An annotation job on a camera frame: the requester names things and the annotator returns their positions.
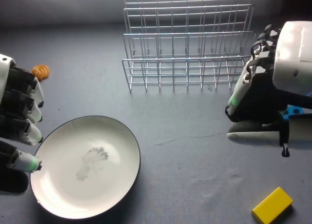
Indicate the blue block with two holes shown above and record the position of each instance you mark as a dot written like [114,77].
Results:
[303,112]

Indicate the swirled brown cookie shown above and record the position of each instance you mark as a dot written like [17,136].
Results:
[41,72]

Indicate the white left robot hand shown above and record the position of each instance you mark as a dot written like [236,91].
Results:
[17,99]

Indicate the yellow rectangular block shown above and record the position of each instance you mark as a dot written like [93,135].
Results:
[273,205]

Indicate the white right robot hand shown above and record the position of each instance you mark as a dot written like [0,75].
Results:
[292,50]

